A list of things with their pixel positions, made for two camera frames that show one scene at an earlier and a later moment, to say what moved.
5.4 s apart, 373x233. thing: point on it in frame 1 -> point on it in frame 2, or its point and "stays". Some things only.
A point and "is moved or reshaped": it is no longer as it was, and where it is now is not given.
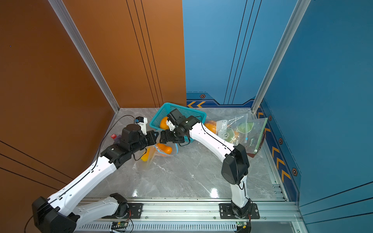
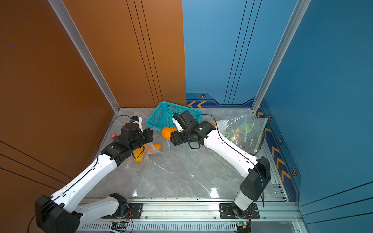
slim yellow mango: (144, 158) is moved or reshaped
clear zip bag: (164, 149) is moved or reshaped
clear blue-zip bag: (233, 131) stays
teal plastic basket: (156, 122) stays
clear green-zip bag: (238, 130) stays
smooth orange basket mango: (163, 124) is moved or reshaped
